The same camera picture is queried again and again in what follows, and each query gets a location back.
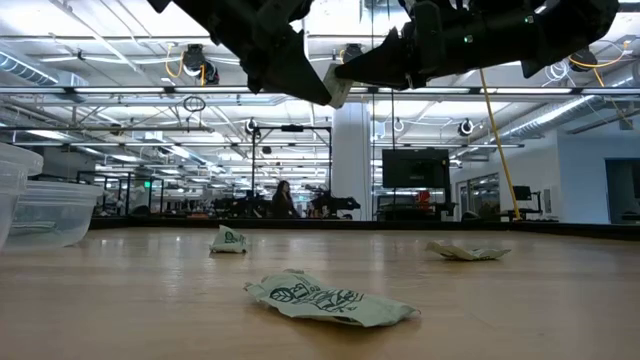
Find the small monitor on stand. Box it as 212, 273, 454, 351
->
509, 185, 545, 221

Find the black background rig frame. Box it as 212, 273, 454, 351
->
250, 125, 333, 219

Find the large black monitor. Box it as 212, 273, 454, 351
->
381, 148, 452, 191

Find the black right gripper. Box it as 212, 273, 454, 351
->
333, 0, 551, 91

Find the long ceiling light bar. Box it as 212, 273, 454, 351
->
0, 85, 640, 97

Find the person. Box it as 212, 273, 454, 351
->
270, 180, 302, 220

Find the black hanging cable coil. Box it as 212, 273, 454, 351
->
182, 95, 208, 114

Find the yellow hanging cable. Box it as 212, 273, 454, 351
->
478, 68, 523, 221

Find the black metal table frame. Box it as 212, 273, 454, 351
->
88, 214, 640, 242

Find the green white sweetener packet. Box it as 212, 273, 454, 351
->
243, 269, 421, 329
425, 241, 513, 262
208, 224, 249, 255
322, 62, 355, 110

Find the silver ventilation duct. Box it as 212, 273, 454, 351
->
0, 49, 90, 90
499, 74, 640, 144

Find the clear plastic round container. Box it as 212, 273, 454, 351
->
2, 180, 105, 251
0, 141, 45, 254

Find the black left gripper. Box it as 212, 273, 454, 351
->
172, 0, 335, 108

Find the white building column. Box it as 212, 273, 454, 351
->
331, 102, 374, 222

